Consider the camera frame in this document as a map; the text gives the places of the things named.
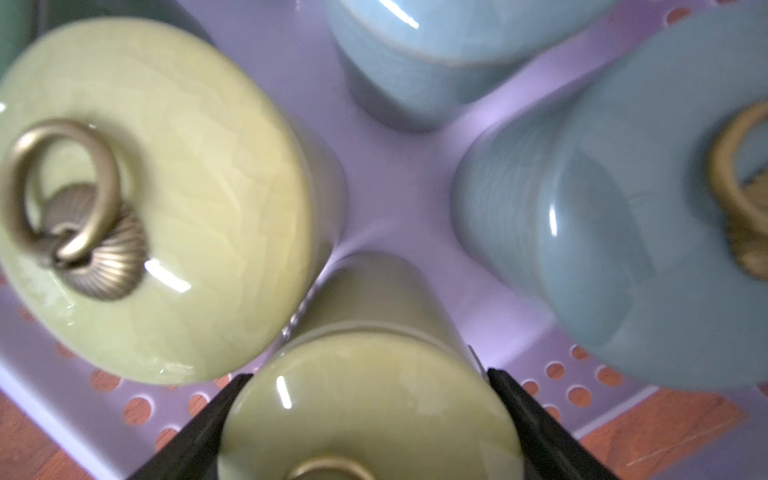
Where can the lavender perforated plastic basket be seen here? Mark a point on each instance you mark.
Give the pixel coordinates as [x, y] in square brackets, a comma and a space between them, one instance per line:
[74, 417]

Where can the blue tea canister back right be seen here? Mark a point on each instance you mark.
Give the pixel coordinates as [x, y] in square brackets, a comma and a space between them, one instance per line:
[602, 205]

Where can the blue tea canister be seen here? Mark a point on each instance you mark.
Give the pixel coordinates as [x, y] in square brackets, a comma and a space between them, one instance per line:
[602, 205]
[416, 65]

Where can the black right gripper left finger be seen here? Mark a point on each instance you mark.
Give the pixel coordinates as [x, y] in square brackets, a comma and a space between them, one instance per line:
[193, 453]

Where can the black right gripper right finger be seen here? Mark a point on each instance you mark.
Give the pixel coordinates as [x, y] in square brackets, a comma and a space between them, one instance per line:
[553, 452]

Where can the yellow-green tea canister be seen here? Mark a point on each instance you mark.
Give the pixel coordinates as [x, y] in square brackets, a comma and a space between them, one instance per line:
[375, 382]
[160, 216]

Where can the blue tea canister back middle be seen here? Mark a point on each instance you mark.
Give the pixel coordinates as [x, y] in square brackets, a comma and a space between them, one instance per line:
[416, 65]

